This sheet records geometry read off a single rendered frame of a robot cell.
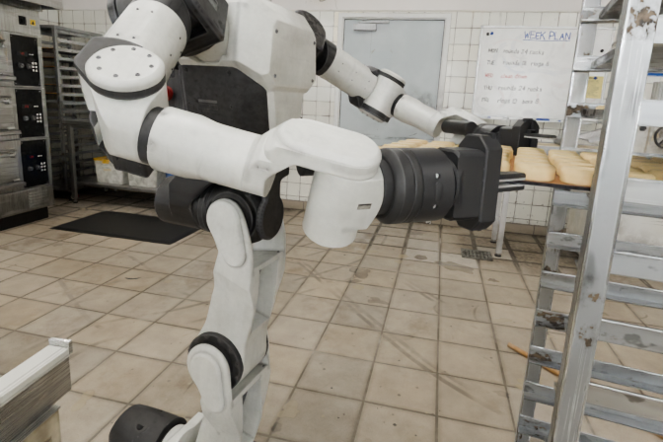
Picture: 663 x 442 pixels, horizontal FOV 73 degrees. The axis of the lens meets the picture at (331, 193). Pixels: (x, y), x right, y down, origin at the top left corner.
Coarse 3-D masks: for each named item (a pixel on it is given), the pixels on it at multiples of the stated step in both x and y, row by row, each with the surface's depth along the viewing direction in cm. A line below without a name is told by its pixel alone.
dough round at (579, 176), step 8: (568, 168) 58; (576, 168) 59; (584, 168) 59; (592, 168) 60; (560, 176) 59; (568, 176) 58; (576, 176) 57; (584, 176) 57; (592, 176) 56; (576, 184) 57; (584, 184) 57
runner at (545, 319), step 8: (536, 312) 99; (544, 312) 99; (552, 312) 98; (536, 320) 99; (544, 320) 99; (552, 320) 98; (560, 320) 97; (544, 328) 97; (552, 328) 96; (560, 328) 96
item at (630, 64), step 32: (640, 0) 46; (640, 32) 47; (640, 64) 47; (608, 96) 51; (640, 96) 48; (608, 128) 50; (608, 160) 50; (608, 192) 51; (608, 224) 51; (608, 256) 52; (576, 288) 55; (576, 320) 54; (576, 352) 55; (576, 384) 56; (576, 416) 56
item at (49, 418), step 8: (48, 408) 55; (56, 408) 55; (40, 416) 54; (48, 416) 54; (56, 416) 55; (32, 424) 52; (40, 424) 53; (48, 424) 54; (56, 424) 55; (24, 432) 51; (32, 432) 51; (40, 432) 53; (48, 432) 54; (56, 432) 55; (16, 440) 50; (24, 440) 51; (32, 440) 52; (40, 440) 53; (48, 440) 54; (56, 440) 56
